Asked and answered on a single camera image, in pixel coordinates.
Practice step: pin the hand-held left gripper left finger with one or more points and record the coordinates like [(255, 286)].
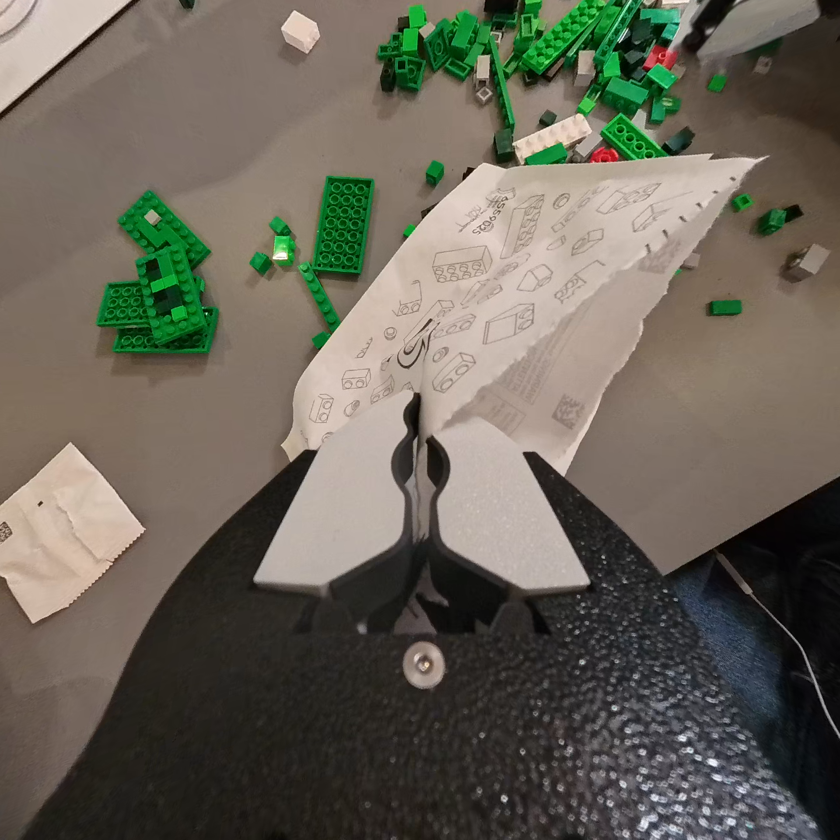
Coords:
[(328, 512)]

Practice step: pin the green brick plate assembly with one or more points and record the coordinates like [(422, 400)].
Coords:
[(164, 289)]

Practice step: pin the long white brick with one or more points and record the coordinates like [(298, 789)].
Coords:
[(551, 136)]

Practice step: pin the red round brick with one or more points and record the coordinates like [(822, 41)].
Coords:
[(604, 156)]

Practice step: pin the person's leg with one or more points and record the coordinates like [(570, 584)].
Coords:
[(741, 623)]

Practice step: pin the torn printed paper bag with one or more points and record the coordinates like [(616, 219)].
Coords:
[(525, 262)]

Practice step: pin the long thin green plate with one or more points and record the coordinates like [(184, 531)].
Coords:
[(318, 295)]

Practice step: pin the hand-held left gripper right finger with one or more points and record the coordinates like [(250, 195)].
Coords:
[(505, 512)]

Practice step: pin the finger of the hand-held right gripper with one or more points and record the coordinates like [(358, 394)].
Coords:
[(754, 23)]

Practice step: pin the white square brick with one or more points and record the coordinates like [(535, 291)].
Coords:
[(300, 29)]

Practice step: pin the small green flat brick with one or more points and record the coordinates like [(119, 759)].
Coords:
[(724, 307)]

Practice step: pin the white stand base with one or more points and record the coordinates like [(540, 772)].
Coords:
[(39, 46)]

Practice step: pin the shiny clear green brick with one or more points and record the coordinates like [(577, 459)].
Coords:
[(283, 250)]

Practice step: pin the pile of green toy bricks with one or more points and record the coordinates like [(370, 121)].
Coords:
[(623, 92)]

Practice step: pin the large green studded plate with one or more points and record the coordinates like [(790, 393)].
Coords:
[(342, 226)]

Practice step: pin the grey brick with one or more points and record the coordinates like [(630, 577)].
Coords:
[(806, 262)]

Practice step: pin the small white paper packet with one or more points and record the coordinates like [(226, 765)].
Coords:
[(59, 544)]

